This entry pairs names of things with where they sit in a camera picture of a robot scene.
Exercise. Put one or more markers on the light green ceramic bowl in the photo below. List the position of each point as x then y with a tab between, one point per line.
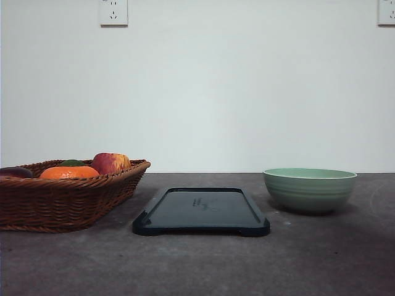
309	190

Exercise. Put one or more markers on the brown wicker basket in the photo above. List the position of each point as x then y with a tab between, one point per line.
43	204

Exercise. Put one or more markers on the dark teal rectangular tray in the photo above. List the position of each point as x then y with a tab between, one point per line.
202	210

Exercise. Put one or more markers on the red yellow apple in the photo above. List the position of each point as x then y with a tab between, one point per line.
111	163

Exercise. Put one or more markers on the dark green fruit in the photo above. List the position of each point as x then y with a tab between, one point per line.
72	162

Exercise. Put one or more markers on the orange tangerine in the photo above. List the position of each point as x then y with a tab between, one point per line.
61	172

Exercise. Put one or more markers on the dark purple fruit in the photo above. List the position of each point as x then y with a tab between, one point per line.
17	171

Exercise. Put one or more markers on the white wall socket left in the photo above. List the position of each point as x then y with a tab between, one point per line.
113	14

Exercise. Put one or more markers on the white wall socket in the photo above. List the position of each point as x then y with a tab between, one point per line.
113	14
386	13

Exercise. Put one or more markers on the white wall socket right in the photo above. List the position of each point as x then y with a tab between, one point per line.
386	13

